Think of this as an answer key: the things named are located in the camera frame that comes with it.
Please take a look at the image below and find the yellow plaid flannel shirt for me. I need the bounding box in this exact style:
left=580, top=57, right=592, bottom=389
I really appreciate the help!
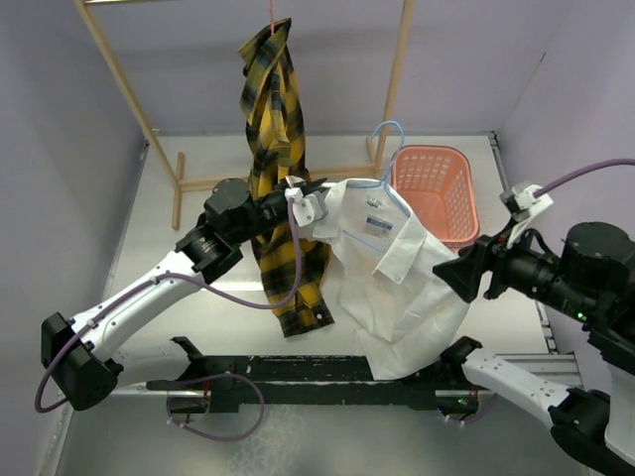
left=239, top=18, right=334, bottom=338

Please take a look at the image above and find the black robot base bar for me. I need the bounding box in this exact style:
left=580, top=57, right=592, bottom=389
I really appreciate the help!
left=146, top=337, right=480, bottom=418

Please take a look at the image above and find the pink plastic laundry basket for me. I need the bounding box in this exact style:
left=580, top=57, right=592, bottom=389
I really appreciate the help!
left=391, top=145, right=480, bottom=252

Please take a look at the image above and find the wooden clothes rack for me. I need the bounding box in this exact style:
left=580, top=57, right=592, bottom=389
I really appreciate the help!
left=72, top=1, right=415, bottom=231

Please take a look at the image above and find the light blue wire hanger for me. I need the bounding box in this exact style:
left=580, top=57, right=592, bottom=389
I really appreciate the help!
left=341, top=120, right=413, bottom=254

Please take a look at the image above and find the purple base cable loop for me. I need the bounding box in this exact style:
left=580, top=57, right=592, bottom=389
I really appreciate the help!
left=166, top=371, right=267, bottom=442

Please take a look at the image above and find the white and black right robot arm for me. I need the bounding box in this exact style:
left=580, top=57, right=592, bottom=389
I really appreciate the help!
left=433, top=222, right=634, bottom=475

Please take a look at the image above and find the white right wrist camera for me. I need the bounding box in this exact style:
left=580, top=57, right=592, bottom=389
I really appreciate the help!
left=500, top=182, right=554, bottom=249

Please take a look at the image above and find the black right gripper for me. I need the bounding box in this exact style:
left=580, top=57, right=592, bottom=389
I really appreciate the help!
left=432, top=210, right=599, bottom=320

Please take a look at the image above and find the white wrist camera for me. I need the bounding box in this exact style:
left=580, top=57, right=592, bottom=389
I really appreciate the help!
left=500, top=182, right=554, bottom=249
left=283, top=176, right=329, bottom=227

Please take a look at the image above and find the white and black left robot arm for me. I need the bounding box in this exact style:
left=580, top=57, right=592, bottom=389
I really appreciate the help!
left=35, top=176, right=330, bottom=414

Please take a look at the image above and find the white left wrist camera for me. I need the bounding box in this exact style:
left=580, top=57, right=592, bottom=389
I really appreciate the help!
left=283, top=176, right=329, bottom=227

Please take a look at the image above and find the white collared shirt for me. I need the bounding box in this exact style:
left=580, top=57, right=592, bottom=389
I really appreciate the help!
left=313, top=178, right=468, bottom=381

